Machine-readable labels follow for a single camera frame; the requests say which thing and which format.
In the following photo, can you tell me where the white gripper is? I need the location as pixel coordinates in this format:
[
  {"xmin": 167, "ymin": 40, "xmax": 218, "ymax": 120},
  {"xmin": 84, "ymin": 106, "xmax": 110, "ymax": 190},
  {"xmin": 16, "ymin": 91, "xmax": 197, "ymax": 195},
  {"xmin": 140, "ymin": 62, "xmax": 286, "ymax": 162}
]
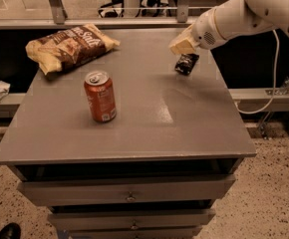
[{"xmin": 169, "ymin": 8, "xmax": 226, "ymax": 55}]

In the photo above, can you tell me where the black rxbar chocolate wrapper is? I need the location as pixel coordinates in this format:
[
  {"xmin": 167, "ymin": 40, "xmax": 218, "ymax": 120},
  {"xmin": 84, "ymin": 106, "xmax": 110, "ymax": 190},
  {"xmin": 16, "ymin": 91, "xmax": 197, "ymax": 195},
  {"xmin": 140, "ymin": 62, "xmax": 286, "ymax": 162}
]
[{"xmin": 174, "ymin": 54, "xmax": 199, "ymax": 76}]

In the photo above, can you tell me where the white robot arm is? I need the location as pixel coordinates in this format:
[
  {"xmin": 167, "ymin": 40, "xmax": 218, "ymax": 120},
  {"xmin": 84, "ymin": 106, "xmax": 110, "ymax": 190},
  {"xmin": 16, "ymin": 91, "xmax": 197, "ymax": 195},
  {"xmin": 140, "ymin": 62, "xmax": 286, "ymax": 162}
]
[{"xmin": 169, "ymin": 0, "xmax": 289, "ymax": 55}]

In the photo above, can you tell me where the orange soda can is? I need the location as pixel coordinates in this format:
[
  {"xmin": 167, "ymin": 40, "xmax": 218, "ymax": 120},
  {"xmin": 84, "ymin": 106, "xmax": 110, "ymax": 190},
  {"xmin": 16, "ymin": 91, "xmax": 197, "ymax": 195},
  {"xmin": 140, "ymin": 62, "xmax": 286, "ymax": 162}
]
[{"xmin": 84, "ymin": 71, "xmax": 117, "ymax": 122}]

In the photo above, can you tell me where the black office chair base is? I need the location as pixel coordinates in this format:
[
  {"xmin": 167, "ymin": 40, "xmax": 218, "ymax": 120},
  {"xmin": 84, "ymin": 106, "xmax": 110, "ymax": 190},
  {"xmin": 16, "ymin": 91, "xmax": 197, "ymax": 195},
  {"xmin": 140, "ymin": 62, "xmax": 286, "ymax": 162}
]
[{"xmin": 98, "ymin": 0, "xmax": 124, "ymax": 18}]

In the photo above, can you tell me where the brown yellow chip bag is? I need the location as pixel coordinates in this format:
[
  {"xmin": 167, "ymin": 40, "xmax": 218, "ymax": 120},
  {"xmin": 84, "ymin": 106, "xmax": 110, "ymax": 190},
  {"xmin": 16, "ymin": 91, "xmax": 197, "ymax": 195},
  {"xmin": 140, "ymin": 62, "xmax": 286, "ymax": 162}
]
[{"xmin": 25, "ymin": 24, "xmax": 120, "ymax": 75}]

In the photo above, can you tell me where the grey metal railing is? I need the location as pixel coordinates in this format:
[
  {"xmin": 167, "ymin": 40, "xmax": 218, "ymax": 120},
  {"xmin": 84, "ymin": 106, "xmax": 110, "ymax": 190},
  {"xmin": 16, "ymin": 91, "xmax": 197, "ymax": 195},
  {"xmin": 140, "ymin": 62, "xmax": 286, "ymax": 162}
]
[{"xmin": 0, "ymin": 0, "xmax": 215, "ymax": 30}]

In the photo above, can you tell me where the grey drawer cabinet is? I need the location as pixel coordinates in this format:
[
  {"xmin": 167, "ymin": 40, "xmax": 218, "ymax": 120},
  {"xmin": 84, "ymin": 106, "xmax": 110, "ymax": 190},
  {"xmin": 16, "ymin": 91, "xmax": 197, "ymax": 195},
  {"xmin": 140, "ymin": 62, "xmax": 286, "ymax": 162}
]
[{"xmin": 0, "ymin": 27, "xmax": 257, "ymax": 239}]

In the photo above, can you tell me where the top grey drawer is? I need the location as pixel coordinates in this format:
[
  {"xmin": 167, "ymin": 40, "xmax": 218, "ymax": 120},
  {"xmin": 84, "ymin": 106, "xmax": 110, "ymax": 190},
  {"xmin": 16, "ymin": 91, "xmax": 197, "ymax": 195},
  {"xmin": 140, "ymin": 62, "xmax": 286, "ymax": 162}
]
[{"xmin": 18, "ymin": 174, "xmax": 235, "ymax": 206}]

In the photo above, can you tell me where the grey drawer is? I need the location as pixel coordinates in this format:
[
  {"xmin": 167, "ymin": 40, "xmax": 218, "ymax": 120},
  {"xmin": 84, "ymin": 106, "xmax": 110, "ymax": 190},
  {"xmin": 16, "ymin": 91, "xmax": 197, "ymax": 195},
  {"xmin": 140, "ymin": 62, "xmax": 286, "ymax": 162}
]
[
  {"xmin": 70, "ymin": 226, "xmax": 201, "ymax": 239},
  {"xmin": 18, "ymin": 174, "xmax": 235, "ymax": 206},
  {"xmin": 48, "ymin": 209, "xmax": 215, "ymax": 230}
]

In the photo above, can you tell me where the middle grey drawer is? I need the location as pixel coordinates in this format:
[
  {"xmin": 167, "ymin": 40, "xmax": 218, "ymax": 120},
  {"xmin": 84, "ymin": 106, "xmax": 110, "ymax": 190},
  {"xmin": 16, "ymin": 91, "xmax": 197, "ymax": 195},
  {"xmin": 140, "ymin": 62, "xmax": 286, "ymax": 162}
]
[{"xmin": 48, "ymin": 209, "xmax": 215, "ymax": 230}]

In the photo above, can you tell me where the bottom grey drawer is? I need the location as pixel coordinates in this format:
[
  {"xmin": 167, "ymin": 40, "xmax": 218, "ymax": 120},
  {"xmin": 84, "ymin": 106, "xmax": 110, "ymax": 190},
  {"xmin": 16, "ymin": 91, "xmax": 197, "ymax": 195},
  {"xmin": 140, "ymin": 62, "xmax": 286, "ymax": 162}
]
[{"xmin": 70, "ymin": 226, "xmax": 201, "ymax": 239}]

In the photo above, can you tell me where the black shoe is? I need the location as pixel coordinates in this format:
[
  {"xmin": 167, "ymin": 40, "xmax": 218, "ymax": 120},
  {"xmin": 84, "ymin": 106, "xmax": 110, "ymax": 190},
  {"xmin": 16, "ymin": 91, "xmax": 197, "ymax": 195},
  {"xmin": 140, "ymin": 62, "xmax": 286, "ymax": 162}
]
[{"xmin": 0, "ymin": 223, "xmax": 21, "ymax": 239}]

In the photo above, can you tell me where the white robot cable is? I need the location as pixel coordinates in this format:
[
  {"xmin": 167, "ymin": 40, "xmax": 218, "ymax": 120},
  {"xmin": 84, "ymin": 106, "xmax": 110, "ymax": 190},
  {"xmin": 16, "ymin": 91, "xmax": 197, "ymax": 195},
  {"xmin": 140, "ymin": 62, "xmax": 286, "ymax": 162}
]
[{"xmin": 234, "ymin": 29, "xmax": 281, "ymax": 116}]

